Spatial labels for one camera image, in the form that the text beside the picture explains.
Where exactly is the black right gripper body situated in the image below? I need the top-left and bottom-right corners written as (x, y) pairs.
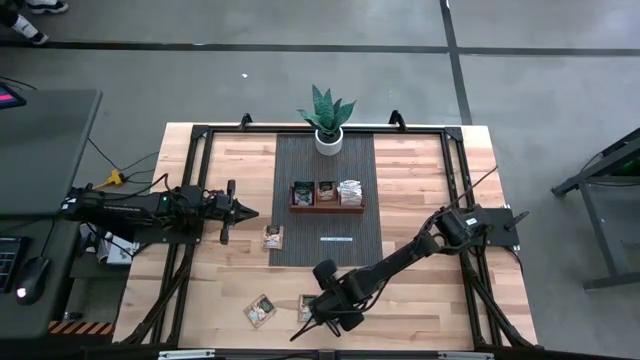
top-left (310, 258), bottom-right (371, 334)

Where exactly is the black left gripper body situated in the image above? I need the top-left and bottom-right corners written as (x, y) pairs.
top-left (214, 179), bottom-right (240, 246)

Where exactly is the beige Ahmad tea packet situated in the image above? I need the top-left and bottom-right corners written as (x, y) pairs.
top-left (317, 180), bottom-right (339, 203)
top-left (262, 224), bottom-right (285, 251)
top-left (297, 293), bottom-right (317, 324)
top-left (243, 293), bottom-right (277, 330)

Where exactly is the dark purple Ahmad tea packet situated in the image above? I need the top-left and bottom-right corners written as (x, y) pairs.
top-left (292, 180), bottom-right (316, 207)

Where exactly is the grey woven placemat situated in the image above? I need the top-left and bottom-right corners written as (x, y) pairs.
top-left (267, 132), bottom-right (384, 268)

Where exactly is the wooden three-compartment box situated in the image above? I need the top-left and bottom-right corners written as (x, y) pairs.
top-left (288, 179), bottom-right (366, 215)

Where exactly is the green plant in white pot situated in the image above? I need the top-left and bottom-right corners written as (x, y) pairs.
top-left (297, 83), bottom-right (357, 157)

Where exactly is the white box under table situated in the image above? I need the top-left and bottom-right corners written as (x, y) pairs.
top-left (79, 223), bottom-right (142, 266)

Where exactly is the yellow power plug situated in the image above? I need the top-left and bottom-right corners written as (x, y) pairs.
top-left (94, 168), bottom-right (127, 190)

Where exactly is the dark grey low desk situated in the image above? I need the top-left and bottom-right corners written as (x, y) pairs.
top-left (0, 215), bottom-right (82, 341)

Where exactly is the orange black hazard tape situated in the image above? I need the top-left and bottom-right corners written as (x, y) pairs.
top-left (48, 320), bottom-right (116, 336)

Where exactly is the grey side desk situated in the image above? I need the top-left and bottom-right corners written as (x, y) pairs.
top-left (0, 88), bottom-right (104, 217)

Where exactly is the black computer mouse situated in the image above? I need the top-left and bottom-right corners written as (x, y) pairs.
top-left (13, 255), bottom-right (51, 306)

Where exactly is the backlit black keyboard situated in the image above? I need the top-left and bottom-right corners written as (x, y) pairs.
top-left (0, 235), bottom-right (29, 295)

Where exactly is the tablet screen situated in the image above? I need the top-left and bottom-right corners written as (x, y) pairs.
top-left (0, 82), bottom-right (27, 110)

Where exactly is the person's shoe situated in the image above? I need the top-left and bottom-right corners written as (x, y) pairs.
top-left (9, 14), bottom-right (50, 46)
top-left (24, 0), bottom-right (70, 15)

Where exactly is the grey metal stand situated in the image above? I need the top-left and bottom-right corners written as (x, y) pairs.
top-left (549, 127), bottom-right (640, 291)

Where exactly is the black metal table frame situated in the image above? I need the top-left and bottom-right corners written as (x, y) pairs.
top-left (119, 123), bottom-right (539, 349)

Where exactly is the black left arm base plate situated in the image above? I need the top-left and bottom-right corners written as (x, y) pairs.
top-left (132, 219), bottom-right (206, 245)

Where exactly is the silver table bracket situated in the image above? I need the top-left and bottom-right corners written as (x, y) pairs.
top-left (158, 349), bottom-right (216, 360)
top-left (438, 351), bottom-right (495, 360)

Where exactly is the black floor cable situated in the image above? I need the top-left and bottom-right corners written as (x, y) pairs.
top-left (87, 137), bottom-right (169, 196)

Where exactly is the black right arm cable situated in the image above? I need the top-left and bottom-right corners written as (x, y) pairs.
top-left (422, 165), bottom-right (500, 239)

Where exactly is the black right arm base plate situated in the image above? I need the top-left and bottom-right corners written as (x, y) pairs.
top-left (479, 206), bottom-right (531, 250)

